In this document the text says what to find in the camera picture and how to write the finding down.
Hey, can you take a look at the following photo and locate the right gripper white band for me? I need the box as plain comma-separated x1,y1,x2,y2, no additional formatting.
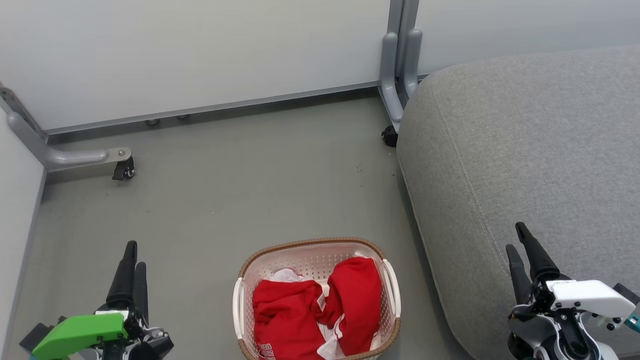
505,222,637,346

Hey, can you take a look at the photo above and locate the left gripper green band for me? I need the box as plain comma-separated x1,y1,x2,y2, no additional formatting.
31,241,166,360

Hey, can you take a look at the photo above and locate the red Bulls jersey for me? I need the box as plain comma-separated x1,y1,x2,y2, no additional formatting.
252,268,328,360

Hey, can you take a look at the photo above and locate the red garment with white stripes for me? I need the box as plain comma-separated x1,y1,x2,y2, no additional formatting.
312,256,384,359

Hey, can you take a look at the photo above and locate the grey fabric sofa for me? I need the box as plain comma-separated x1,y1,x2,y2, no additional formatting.
396,45,640,360

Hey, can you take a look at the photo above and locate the long grey partition foot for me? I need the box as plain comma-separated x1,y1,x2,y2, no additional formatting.
7,111,132,174

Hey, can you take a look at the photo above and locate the white perforated laundry basket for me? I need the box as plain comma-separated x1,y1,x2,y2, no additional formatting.
232,237,402,360

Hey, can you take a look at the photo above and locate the grey upright partition foot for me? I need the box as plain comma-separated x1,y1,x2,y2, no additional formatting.
378,32,405,134
402,28,424,99

